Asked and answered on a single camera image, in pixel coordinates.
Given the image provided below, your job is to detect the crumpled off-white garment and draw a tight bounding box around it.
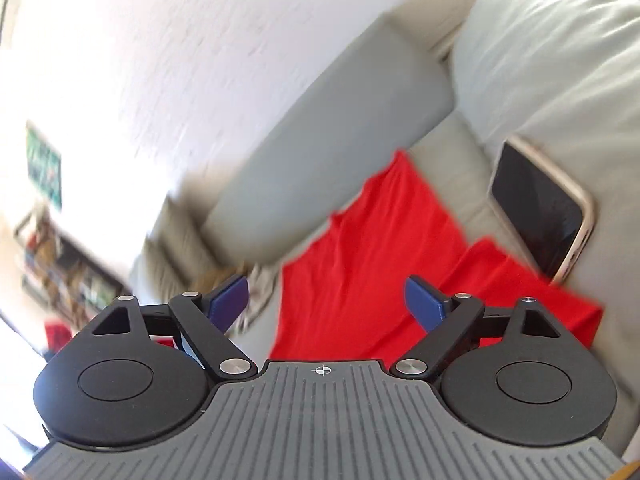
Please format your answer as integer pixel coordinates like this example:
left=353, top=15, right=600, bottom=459
left=235, top=262, right=278, bottom=333

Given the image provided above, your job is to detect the beige sofa cushion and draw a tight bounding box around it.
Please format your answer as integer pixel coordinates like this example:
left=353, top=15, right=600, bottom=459
left=130, top=195, right=221, bottom=301

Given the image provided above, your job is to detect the green wall poster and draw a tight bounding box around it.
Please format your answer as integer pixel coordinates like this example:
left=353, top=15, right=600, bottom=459
left=24, top=119, right=65, bottom=211

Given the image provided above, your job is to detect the grey sofa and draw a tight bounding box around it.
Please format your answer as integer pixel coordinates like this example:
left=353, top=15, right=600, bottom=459
left=127, top=12, right=506, bottom=356

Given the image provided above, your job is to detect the red object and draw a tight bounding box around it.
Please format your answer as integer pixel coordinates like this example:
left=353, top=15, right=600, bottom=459
left=44, top=321, right=73, bottom=358

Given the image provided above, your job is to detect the cluttered shelf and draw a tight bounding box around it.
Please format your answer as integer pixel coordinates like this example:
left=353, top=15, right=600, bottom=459
left=12, top=200, right=133, bottom=321

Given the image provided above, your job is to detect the smartphone in cream case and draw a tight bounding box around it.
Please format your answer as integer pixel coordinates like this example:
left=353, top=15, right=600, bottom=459
left=487, top=135, right=597, bottom=286

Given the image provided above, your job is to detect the red t-shirt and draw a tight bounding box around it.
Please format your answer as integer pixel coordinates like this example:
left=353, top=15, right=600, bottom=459
left=270, top=149, right=603, bottom=361

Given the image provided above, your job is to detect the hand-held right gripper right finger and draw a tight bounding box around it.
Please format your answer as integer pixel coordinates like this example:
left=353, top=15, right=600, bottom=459
left=391, top=275, right=563, bottom=379

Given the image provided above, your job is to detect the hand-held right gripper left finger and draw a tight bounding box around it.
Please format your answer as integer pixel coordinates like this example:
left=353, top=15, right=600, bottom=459
left=90, top=275, right=257, bottom=381

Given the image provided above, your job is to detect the light grey pillow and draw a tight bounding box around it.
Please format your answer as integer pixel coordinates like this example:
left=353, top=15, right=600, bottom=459
left=447, top=0, right=640, bottom=461

